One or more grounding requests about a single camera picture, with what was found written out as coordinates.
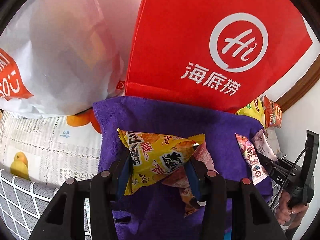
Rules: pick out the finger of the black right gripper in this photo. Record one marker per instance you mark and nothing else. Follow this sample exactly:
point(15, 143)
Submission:
point(275, 177)
point(272, 167)

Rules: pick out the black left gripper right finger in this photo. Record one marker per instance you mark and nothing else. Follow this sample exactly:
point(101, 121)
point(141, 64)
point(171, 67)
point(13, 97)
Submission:
point(251, 216)

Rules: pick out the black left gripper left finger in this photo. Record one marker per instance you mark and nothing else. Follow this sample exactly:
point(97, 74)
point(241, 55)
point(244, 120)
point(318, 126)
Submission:
point(63, 218)

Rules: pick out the pink Lotso candy packet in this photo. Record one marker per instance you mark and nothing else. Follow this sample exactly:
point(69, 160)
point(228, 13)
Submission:
point(250, 156)

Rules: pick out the yellow crispy snack packet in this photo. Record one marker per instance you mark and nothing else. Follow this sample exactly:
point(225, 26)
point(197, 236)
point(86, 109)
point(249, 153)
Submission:
point(155, 156)

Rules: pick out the pale pink cartoon packet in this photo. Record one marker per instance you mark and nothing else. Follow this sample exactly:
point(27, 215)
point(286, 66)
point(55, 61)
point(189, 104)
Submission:
point(261, 145)

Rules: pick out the right hand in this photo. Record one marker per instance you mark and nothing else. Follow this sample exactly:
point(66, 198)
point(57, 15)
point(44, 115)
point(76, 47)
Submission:
point(283, 212)

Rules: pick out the grey checked blanket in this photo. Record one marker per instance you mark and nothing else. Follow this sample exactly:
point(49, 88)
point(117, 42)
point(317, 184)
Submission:
point(22, 203)

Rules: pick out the orange Lays chips bag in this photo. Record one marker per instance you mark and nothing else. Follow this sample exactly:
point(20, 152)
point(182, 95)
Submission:
point(273, 113)

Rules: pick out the yellow Lays chips bag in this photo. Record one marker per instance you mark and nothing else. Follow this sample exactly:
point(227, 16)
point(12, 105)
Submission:
point(254, 110)

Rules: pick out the pink panda snack packet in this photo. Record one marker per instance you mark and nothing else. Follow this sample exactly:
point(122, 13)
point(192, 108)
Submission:
point(189, 179)

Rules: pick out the fruit print newspaper sheet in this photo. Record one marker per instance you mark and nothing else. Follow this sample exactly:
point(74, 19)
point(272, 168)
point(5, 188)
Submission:
point(50, 150)

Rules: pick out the purple towel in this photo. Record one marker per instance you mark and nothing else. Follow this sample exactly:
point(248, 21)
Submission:
point(157, 211)

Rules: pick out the red Haidilao paper bag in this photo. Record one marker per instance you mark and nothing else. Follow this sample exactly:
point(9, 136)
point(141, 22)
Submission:
point(218, 54)

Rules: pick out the white Miniso plastic bag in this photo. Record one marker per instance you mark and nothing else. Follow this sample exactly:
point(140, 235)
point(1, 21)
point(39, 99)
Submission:
point(58, 57)

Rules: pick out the brown wooden door frame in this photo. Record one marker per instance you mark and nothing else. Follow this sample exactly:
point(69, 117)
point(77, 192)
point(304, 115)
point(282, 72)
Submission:
point(301, 87)

